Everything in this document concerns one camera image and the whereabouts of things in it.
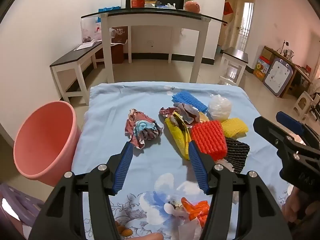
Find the dark brown carton box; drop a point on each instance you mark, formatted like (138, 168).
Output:
(118, 36)

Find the person's right hand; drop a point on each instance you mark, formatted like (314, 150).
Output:
(291, 205)

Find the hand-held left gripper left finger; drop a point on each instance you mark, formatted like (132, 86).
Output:
(122, 170)

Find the orange pink ball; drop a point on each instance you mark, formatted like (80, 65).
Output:
(192, 6)

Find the blue foam fruit net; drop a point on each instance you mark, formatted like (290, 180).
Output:
(185, 97)

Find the light blue floral blanket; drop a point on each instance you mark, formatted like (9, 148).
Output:
(150, 97)

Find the orange plastic scrap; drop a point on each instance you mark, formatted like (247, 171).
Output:
(195, 210)

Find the children's drawing board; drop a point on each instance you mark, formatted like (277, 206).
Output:
(278, 76)

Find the clear plastic bag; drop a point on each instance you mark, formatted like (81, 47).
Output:
(87, 30)

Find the colourful carton box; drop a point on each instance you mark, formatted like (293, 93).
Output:
(261, 67)

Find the yellow foam fruit net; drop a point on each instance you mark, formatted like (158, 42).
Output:
(235, 127)

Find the red white plastic bag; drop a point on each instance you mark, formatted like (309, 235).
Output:
(98, 31)

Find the black-topped white bench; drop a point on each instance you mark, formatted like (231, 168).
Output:
(75, 57)

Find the red round tin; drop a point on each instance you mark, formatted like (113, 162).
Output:
(137, 3)

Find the white plastic stool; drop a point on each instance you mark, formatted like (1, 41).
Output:
(303, 102)

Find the pile of almonds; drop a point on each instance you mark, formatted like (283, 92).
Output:
(123, 230)

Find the pink plastic bucket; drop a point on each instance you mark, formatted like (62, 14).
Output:
(37, 142)

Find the low wooden desk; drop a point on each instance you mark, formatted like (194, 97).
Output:
(300, 75)

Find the purple plastic stool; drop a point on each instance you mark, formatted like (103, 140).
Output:
(15, 195)

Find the red foam fruit net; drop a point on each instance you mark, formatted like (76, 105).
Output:
(208, 137)

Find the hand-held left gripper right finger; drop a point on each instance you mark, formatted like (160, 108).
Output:
(198, 170)

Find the small black-topped white stool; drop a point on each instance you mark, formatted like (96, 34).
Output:
(236, 55)

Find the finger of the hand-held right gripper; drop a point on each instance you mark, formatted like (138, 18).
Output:
(290, 122)
(265, 127)

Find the white table with glass top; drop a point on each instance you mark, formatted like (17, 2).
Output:
(155, 17)

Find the white paper sheet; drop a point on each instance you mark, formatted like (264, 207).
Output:
(83, 46)

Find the yellow plastic bag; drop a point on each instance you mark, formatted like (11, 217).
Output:
(177, 137)

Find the black foam fruit net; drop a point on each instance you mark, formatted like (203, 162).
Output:
(237, 152)

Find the red paper wall decoration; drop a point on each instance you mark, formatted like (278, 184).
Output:
(228, 8)

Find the blue bag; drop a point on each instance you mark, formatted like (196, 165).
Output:
(110, 8)

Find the crumpled maroon grey wrapper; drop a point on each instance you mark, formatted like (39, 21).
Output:
(187, 112)

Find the colourful snack wrapper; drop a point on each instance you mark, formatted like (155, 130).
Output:
(142, 130)

